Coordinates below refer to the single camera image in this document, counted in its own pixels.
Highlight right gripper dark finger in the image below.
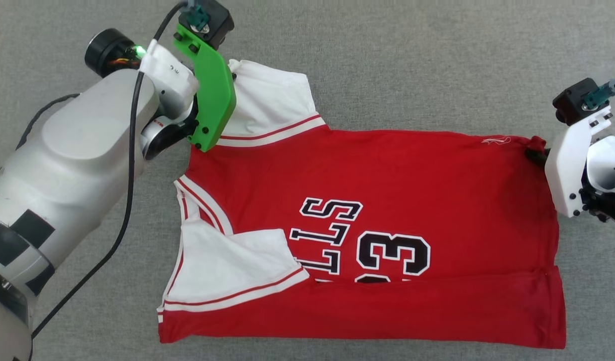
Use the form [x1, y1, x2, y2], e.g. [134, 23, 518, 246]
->
[525, 149, 548, 169]

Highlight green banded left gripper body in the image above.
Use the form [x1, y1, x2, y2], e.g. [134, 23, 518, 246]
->
[84, 24, 237, 152]

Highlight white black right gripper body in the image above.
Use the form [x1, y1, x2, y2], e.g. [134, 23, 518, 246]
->
[544, 105, 615, 229]

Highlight red white basketball jersey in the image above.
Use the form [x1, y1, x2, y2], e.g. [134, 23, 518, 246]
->
[157, 59, 567, 350]

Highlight braided black arm cable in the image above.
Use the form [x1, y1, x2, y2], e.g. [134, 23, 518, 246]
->
[16, 93, 81, 151]

